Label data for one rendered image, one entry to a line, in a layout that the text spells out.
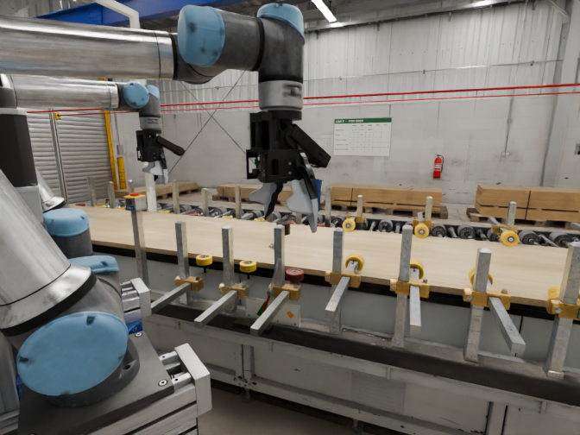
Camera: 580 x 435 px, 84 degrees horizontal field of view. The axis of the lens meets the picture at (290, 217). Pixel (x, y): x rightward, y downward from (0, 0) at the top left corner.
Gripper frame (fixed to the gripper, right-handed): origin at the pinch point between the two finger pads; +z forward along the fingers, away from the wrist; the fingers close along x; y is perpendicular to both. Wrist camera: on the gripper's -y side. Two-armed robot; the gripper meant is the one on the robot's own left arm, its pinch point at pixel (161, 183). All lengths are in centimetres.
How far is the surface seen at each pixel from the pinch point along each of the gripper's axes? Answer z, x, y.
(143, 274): 50, -38, 3
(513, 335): 36, 104, -60
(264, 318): 46, 42, -20
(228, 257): 34.5, 4.8, -24.5
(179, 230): 24.5, -16.3, -10.6
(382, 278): 42, 50, -75
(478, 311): 42, 88, -79
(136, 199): 11.1, -35.5, 2.7
